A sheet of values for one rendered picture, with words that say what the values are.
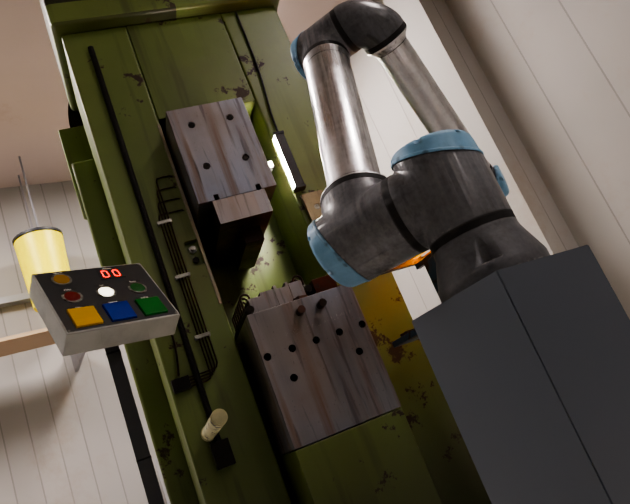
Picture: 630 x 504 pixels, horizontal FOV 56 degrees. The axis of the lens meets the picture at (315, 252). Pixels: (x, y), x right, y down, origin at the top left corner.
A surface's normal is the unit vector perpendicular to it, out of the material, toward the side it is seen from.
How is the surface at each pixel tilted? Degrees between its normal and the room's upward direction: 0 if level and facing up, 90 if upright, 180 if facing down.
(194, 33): 90
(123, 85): 90
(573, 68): 90
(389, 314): 90
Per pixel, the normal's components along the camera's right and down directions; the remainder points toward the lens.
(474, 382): -0.83, 0.18
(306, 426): 0.22, -0.37
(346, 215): -0.60, -0.38
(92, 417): 0.42, -0.42
